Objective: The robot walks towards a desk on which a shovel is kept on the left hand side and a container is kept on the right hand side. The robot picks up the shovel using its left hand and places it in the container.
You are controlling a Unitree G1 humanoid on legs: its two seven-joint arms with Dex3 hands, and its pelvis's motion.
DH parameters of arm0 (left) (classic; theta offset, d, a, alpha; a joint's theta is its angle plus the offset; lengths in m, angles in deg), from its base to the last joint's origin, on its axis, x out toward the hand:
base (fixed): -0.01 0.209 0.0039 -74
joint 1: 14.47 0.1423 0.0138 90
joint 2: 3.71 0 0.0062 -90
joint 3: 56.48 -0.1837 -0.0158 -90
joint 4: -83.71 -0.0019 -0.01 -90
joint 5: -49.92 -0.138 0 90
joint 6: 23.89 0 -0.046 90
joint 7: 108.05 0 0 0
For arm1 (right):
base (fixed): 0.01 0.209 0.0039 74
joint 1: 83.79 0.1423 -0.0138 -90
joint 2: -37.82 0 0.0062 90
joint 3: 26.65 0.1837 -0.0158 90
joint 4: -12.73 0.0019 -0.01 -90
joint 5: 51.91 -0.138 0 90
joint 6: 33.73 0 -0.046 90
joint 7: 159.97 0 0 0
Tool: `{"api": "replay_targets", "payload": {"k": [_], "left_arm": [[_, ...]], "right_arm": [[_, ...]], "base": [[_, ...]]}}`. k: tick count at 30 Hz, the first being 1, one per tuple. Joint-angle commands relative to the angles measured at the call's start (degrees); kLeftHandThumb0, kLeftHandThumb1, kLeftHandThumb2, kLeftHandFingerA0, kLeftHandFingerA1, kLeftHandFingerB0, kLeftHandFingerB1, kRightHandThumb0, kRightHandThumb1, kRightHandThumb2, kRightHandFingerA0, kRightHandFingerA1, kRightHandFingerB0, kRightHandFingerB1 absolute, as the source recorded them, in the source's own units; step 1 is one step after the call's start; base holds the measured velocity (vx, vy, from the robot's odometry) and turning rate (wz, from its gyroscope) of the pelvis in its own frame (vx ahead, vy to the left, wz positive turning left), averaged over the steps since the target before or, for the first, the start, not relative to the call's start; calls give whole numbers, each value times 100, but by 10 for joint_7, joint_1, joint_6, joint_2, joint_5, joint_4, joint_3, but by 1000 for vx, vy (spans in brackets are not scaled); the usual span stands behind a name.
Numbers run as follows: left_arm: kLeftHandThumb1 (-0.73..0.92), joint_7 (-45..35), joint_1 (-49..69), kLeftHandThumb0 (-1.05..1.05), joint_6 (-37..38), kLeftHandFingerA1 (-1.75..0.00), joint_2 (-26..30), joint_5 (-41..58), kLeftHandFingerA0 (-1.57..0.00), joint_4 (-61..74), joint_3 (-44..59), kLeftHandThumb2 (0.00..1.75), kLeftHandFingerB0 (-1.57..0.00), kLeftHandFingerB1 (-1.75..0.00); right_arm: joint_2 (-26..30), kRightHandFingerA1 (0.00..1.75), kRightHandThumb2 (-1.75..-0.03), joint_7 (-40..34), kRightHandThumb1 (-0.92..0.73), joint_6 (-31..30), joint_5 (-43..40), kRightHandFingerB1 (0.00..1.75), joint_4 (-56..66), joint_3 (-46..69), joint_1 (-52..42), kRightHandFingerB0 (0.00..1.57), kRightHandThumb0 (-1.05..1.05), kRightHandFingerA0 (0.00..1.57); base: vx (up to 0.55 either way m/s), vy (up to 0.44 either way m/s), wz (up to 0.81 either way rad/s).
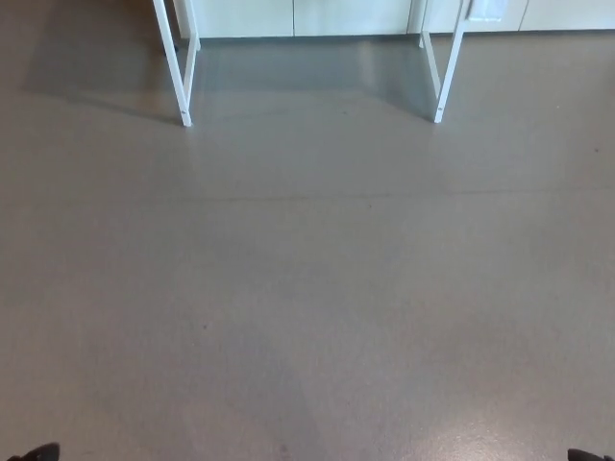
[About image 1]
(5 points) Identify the white desk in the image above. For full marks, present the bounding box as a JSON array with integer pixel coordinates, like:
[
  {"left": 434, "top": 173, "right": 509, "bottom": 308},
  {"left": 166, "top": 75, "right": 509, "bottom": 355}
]
[{"left": 152, "top": 0, "right": 475, "bottom": 128}]

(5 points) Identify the black left robot foot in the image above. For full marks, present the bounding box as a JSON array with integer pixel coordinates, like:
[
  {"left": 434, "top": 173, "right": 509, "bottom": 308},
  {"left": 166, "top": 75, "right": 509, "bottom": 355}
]
[{"left": 8, "top": 442, "right": 62, "bottom": 461}]

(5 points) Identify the black robot foot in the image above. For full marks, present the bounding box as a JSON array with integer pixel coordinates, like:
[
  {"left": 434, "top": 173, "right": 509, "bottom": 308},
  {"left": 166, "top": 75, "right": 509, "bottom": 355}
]
[
  {"left": 8, "top": 442, "right": 62, "bottom": 461},
  {"left": 567, "top": 448, "right": 612, "bottom": 461}
]

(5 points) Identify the black right robot foot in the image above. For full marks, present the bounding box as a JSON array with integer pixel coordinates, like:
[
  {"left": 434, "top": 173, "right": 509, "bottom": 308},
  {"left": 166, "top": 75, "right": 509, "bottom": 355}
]
[{"left": 567, "top": 448, "right": 612, "bottom": 461}]

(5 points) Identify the white cabinet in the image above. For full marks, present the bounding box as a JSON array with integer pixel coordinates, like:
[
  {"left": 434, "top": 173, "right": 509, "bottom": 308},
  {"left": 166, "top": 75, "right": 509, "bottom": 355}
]
[{"left": 171, "top": 0, "right": 615, "bottom": 39}]

